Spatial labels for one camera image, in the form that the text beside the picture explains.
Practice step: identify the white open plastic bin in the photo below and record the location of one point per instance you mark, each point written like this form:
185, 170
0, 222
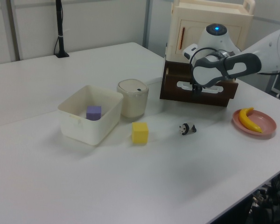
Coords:
88, 130

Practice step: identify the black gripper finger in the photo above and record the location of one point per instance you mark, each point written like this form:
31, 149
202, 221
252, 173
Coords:
194, 91
199, 90

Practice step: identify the black pole stand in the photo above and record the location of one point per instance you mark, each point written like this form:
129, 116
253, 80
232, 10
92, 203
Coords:
60, 28

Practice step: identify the grey metal rack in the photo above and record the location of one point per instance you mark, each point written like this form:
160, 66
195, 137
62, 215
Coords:
278, 86

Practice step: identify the yellow foam cube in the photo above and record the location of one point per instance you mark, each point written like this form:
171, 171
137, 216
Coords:
140, 133

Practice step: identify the pink plate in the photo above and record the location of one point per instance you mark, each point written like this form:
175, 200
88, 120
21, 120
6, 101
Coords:
267, 123

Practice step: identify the yellow banana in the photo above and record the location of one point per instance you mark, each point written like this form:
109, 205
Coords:
245, 119

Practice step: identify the white lidded container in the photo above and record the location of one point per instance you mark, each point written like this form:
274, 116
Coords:
133, 102

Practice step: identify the purple foam cube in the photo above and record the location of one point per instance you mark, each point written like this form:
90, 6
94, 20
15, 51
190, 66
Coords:
93, 113

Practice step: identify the dark brown wooden drawer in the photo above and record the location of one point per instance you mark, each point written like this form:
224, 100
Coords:
177, 95

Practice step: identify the small panda figurine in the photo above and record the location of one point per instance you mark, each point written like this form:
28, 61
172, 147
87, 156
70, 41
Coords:
187, 128

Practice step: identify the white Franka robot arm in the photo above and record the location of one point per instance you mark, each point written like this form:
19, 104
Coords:
224, 37

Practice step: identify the cream wooden cabinet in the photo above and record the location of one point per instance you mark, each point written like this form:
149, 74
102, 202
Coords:
200, 14

